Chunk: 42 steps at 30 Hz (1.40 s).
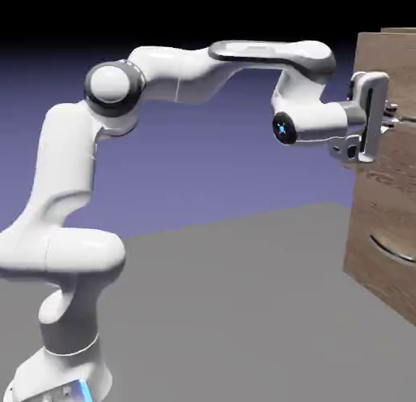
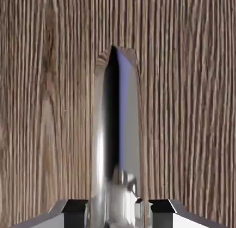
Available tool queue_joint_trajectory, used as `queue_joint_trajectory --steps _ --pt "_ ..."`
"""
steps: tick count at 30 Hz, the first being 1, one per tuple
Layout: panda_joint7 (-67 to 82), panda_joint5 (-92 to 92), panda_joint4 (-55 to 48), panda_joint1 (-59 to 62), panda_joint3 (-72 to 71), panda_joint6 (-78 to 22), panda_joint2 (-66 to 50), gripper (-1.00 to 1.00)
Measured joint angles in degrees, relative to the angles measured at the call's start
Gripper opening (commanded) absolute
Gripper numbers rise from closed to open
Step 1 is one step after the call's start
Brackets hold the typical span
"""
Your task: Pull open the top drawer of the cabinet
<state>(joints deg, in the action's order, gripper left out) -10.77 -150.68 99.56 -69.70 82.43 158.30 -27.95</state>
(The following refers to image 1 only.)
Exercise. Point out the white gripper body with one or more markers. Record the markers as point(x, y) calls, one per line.
point(378, 93)

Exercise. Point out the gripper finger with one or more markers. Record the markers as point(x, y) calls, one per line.
point(391, 107)
point(388, 124)

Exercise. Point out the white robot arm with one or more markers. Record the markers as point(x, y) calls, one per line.
point(68, 168)

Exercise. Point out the brown wooden cabinet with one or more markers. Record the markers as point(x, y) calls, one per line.
point(399, 30)

